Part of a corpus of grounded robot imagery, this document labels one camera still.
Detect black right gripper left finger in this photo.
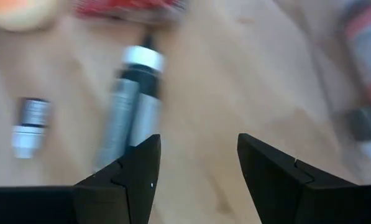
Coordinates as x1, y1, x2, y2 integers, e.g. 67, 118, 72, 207
0, 134, 162, 224

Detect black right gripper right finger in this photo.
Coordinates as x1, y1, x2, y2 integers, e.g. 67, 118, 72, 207
237, 133, 371, 224

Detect black food colouring bottle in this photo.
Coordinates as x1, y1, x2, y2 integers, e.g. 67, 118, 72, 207
94, 33, 167, 172

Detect red food colouring bottle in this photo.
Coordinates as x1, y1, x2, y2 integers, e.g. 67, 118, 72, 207
339, 0, 371, 109

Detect red snack packet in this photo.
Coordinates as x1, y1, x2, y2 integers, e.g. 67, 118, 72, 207
72, 0, 186, 25

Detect clear plastic bin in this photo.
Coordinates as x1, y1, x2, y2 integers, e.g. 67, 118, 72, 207
275, 0, 371, 187

